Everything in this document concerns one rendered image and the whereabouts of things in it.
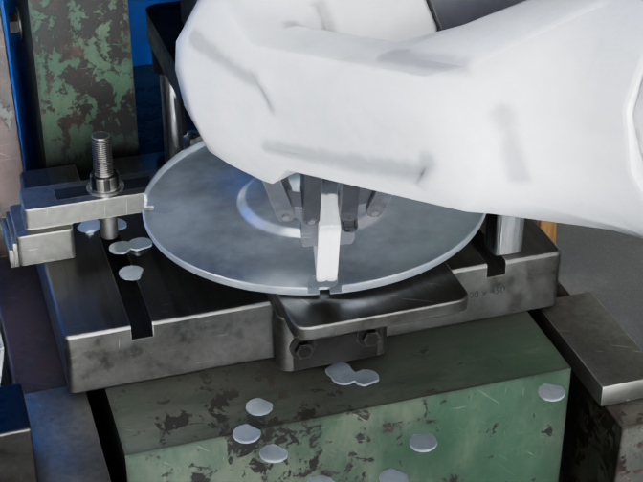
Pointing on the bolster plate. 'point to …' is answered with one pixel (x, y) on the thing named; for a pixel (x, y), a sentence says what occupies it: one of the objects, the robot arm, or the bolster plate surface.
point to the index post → (503, 233)
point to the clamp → (72, 209)
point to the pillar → (171, 120)
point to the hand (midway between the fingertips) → (326, 238)
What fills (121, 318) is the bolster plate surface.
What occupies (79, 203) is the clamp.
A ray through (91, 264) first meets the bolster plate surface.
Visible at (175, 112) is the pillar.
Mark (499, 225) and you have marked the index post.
